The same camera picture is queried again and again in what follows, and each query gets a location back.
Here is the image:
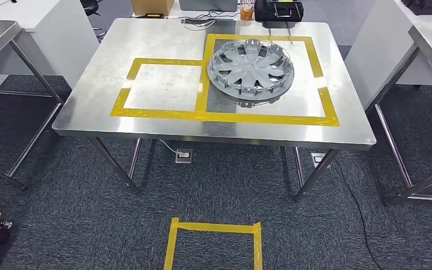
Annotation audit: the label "white table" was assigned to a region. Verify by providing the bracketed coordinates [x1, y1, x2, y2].
[0, 0, 100, 109]
[344, 0, 432, 111]

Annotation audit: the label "black cable bundle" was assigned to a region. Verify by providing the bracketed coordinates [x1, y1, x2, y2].
[180, 11, 241, 33]

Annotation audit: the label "black cases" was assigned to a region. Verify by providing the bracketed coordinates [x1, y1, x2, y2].
[401, 0, 432, 16]

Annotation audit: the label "grey plastic hubcap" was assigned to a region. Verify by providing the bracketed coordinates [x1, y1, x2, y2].
[206, 39, 295, 102]

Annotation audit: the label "cardboard box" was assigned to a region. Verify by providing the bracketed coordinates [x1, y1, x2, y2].
[130, 0, 175, 16]

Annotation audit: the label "white floor cable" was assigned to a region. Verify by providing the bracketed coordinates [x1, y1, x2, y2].
[158, 138, 179, 154]

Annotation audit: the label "black floor cable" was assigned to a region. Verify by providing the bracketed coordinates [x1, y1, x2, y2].
[333, 158, 383, 270]

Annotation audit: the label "plastic drink cup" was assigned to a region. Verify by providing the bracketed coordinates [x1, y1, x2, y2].
[239, 0, 255, 21]

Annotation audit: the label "floor socket box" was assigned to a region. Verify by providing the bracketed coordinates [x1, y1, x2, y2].
[175, 148, 194, 164]
[310, 152, 329, 168]

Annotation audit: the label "black office chair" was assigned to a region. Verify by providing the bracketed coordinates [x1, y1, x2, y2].
[80, 0, 107, 40]

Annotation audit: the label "black remote controller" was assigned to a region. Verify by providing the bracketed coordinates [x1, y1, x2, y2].
[254, 0, 305, 29]

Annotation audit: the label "steel workbench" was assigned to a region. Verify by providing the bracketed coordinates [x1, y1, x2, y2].
[52, 17, 377, 202]

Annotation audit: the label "yellow bench tape outline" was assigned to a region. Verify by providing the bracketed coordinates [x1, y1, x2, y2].
[110, 33, 340, 128]

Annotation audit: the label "grey laptop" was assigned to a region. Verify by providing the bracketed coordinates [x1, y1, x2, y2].
[178, 0, 239, 12]

